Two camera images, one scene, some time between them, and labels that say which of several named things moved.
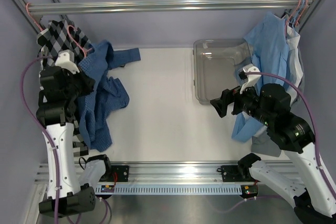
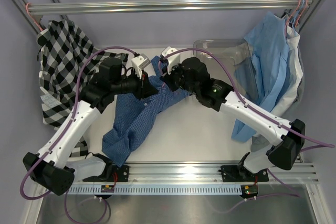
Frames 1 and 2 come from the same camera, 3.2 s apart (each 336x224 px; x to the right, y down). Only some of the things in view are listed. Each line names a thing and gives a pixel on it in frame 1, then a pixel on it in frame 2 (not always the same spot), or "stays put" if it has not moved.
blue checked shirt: (108, 93) -> (133, 116)
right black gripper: (229, 95) -> (168, 78)
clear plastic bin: (216, 63) stays put
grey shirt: (263, 144) stays put
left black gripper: (88, 83) -> (144, 89)
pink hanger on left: (31, 16) stays put
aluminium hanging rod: (45, 9) stays put
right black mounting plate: (237, 173) stays put
